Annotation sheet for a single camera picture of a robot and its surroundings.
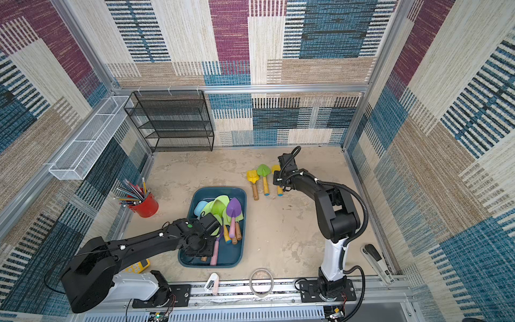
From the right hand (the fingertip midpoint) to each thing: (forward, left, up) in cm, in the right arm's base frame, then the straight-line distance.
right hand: (282, 180), depth 100 cm
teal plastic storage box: (-34, +23, -3) cm, 41 cm away
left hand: (-32, +32, -5) cm, 45 cm away
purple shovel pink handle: (-14, +23, -4) cm, 28 cm away
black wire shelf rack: (+30, +57, +14) cm, 66 cm away
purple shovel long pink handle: (-34, +28, 0) cm, 44 cm away
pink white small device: (-44, +29, -3) cm, 53 cm away
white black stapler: (-39, -33, -2) cm, 51 cm away
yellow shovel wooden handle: (+5, +15, -2) cm, 16 cm away
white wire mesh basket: (-13, +75, +30) cm, 81 cm away
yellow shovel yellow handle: (+12, +1, -5) cm, 13 cm away
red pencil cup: (-13, +63, -2) cm, 64 cm away
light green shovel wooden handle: (-12, +31, -3) cm, 33 cm away
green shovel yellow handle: (+8, +9, -3) cm, 12 cm away
